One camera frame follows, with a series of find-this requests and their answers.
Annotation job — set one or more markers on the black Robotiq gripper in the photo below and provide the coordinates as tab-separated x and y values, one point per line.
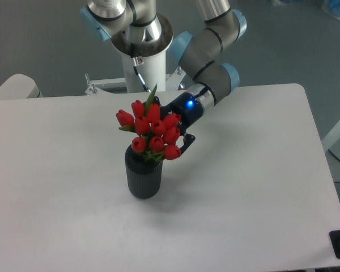
190	111

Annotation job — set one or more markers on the red tulip bouquet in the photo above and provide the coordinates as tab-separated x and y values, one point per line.
156	135

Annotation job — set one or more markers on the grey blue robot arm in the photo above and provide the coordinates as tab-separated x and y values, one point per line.
143	37

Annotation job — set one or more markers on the dark grey ribbed vase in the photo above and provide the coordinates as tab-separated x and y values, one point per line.
143	178

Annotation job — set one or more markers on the white rounded furniture piece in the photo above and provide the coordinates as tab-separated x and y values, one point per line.
19	86

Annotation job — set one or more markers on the white furniture at right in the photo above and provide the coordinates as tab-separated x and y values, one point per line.
331	138

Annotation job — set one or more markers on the clear bag with blue items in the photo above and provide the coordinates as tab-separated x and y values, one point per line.
332	8

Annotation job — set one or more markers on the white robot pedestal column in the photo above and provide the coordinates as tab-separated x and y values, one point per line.
143	65

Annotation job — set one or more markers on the white metal base frame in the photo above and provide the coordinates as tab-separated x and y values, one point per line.
118	85

